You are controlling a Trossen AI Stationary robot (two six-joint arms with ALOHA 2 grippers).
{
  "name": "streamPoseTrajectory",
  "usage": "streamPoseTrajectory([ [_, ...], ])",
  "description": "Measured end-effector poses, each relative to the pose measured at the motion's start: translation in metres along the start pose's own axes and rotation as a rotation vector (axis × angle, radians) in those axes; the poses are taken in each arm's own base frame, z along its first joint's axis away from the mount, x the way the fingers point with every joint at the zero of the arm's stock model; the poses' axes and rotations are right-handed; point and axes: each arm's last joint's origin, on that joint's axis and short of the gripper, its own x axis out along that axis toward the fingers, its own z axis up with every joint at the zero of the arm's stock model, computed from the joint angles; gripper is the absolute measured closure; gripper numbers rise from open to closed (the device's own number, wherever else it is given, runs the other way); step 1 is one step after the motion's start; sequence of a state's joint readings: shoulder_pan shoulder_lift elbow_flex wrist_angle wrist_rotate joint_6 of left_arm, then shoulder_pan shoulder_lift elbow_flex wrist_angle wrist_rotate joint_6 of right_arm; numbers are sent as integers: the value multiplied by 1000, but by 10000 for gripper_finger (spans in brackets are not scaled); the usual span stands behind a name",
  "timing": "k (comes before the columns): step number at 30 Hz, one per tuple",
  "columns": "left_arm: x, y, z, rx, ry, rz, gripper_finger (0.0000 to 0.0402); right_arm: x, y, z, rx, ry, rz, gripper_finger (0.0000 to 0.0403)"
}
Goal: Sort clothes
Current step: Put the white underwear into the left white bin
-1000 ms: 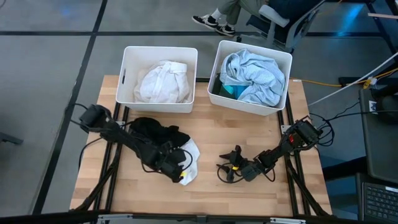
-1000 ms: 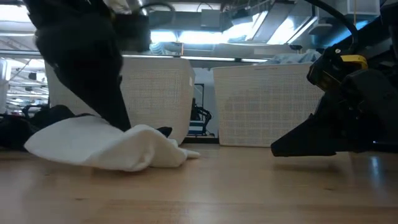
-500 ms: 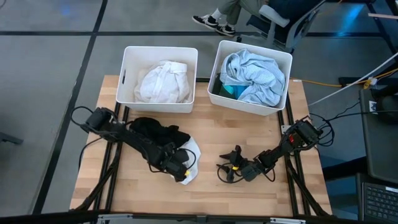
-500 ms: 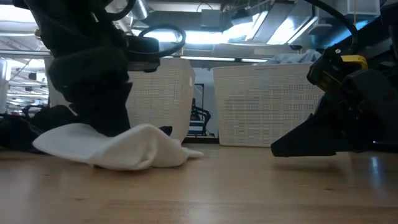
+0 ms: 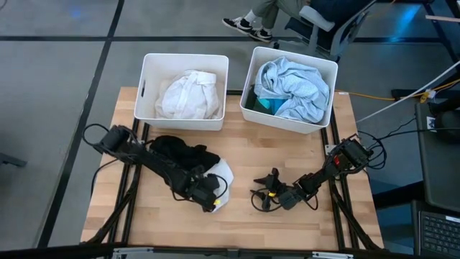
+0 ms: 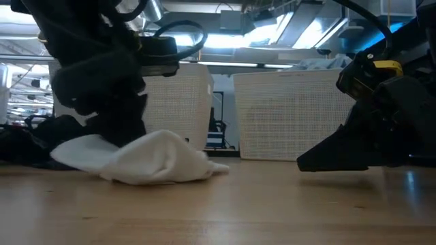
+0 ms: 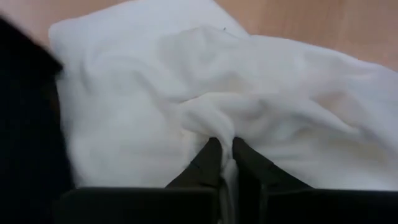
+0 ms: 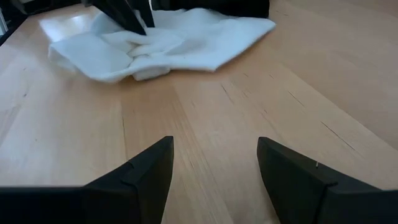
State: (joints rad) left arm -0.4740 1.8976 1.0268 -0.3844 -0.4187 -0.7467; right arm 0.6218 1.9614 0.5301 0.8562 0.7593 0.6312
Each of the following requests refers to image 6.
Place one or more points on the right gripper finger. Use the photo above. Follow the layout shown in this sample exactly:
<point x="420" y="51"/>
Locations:
<point x="340" y="153"/>

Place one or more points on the light blue shirt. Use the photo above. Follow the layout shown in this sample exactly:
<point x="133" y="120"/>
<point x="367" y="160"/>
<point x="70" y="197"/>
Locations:
<point x="323" y="64"/>

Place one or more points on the black boxer briefs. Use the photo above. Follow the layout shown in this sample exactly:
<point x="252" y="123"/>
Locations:
<point x="61" y="143"/>

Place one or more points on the small white garment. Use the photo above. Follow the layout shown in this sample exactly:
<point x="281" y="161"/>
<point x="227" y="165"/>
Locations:
<point x="153" y="160"/>

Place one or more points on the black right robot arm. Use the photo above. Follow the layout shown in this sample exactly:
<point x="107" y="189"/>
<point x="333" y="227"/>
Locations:
<point x="429" y="20"/>

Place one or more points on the yellow tape band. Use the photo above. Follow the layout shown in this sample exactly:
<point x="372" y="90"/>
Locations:
<point x="388" y="66"/>

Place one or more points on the white plastic storage bin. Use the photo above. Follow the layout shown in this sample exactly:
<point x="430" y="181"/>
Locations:
<point x="177" y="109"/>
<point x="289" y="119"/>

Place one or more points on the long ceiling light strip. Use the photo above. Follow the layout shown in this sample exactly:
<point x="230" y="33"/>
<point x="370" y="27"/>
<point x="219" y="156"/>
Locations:
<point x="225" y="64"/>

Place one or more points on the dark ceiling air unit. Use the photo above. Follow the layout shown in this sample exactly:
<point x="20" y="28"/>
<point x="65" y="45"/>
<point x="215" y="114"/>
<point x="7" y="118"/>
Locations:
<point x="231" y="20"/>

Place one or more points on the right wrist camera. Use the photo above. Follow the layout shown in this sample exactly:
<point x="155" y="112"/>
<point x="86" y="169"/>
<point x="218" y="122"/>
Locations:
<point x="356" y="81"/>

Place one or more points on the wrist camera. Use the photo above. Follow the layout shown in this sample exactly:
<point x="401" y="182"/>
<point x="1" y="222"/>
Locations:
<point x="158" y="51"/>
<point x="356" y="81"/>

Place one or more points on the round silver air duct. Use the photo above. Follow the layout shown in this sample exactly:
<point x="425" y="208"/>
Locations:
<point x="153" y="10"/>

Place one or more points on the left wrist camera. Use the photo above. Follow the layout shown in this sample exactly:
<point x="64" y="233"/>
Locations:
<point x="158" y="51"/>

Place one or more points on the short black table rail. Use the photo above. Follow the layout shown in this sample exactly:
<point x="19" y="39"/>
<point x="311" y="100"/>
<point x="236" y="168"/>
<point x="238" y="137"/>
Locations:
<point x="221" y="154"/>

